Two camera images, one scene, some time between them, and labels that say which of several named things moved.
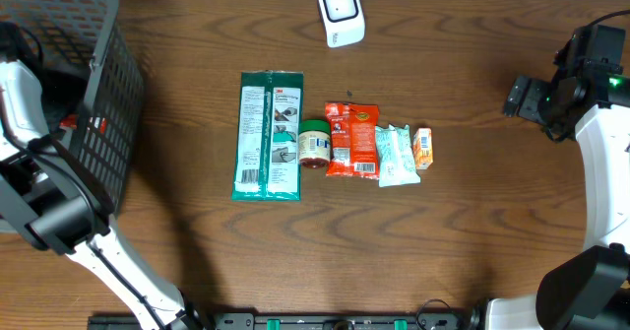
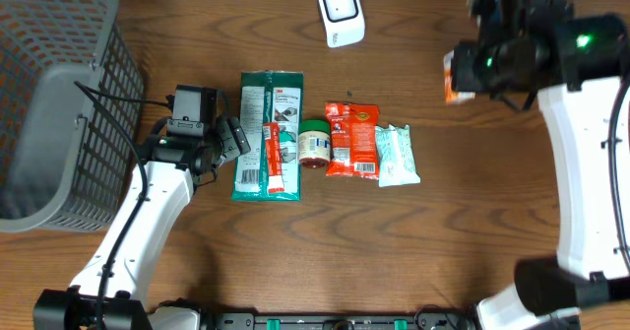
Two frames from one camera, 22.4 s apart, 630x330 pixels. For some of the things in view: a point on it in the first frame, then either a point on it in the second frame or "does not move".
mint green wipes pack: (396, 163) does not move
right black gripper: (528, 108) → (466, 56)
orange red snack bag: (353, 135) does not move
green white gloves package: (268, 144) does not move
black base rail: (293, 321) does not move
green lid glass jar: (314, 143) does not move
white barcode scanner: (342, 11) does not move
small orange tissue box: (422, 142) → (452, 95)
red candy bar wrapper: (71, 122) → (273, 155)
